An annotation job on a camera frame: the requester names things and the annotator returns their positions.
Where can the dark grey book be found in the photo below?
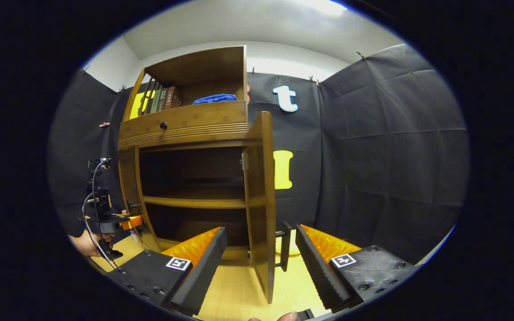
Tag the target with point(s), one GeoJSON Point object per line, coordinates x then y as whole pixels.
{"type": "Point", "coordinates": [162, 100]}

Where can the wooden double-door shoe cabinet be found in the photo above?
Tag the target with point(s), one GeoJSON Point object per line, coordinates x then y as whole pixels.
{"type": "Point", "coordinates": [203, 67]}

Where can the black backdrop cloth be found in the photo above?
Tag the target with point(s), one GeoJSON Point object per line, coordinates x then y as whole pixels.
{"type": "Point", "coordinates": [373, 156]}

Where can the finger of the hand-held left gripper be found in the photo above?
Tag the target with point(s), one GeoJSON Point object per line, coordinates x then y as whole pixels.
{"type": "Point", "coordinates": [130, 221]}

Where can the blue folded towel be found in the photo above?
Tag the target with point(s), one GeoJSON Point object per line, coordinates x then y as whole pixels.
{"type": "Point", "coordinates": [214, 99]}

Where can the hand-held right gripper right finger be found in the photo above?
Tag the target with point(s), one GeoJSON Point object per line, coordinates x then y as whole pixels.
{"type": "Point", "coordinates": [317, 267]}

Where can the brown book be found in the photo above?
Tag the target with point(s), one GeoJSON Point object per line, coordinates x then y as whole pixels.
{"type": "Point", "coordinates": [172, 98]}

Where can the wooden drawer with black knob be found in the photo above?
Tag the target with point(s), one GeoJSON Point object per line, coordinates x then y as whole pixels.
{"type": "Point", "coordinates": [194, 120]}

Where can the wooden inner shelf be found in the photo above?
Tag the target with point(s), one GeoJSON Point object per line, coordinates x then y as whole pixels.
{"type": "Point", "coordinates": [194, 203]}

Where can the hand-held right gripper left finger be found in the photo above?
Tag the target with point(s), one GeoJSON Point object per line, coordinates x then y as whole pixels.
{"type": "Point", "coordinates": [203, 263]}

